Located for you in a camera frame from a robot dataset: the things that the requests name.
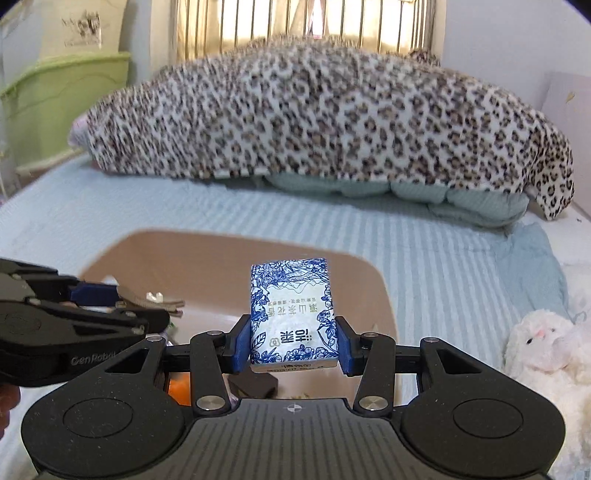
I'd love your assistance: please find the beige hair claw clip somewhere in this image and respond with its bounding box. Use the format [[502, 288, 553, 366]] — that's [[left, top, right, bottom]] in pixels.
[[116, 285, 185, 318]]

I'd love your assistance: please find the orange knit cloth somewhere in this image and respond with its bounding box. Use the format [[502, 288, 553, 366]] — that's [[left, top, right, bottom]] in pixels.
[[167, 372, 191, 406]]

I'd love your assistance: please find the black square bottle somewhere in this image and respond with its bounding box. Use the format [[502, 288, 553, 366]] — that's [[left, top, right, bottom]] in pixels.
[[228, 367, 279, 399]]

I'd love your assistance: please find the blue white tissue pack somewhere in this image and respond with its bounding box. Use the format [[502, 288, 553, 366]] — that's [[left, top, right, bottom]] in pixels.
[[249, 258, 339, 373]]

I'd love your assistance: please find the beige plastic storage basket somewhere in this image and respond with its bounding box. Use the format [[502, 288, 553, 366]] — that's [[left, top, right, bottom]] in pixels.
[[77, 228, 400, 401]]

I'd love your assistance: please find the light blue striped bedsheet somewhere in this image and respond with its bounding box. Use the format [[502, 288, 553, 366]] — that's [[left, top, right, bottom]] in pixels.
[[1, 159, 590, 364]]

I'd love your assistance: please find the white plush bunny toy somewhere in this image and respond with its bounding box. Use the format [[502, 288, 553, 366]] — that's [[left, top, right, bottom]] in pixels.
[[504, 309, 590, 479]]

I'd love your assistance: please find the green plastic drawer cabinet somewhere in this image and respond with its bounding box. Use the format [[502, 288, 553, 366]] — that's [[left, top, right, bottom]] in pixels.
[[1, 52, 131, 174]]

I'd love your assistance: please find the teal quilted comforter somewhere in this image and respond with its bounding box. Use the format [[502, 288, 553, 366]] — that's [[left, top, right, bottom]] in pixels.
[[216, 171, 530, 229]]

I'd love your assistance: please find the leopard print blanket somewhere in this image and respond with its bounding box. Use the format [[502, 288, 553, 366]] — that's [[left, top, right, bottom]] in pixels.
[[69, 36, 575, 220]]

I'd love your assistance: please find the window with metal bars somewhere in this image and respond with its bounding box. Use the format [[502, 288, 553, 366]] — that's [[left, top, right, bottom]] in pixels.
[[172, 0, 437, 63]]

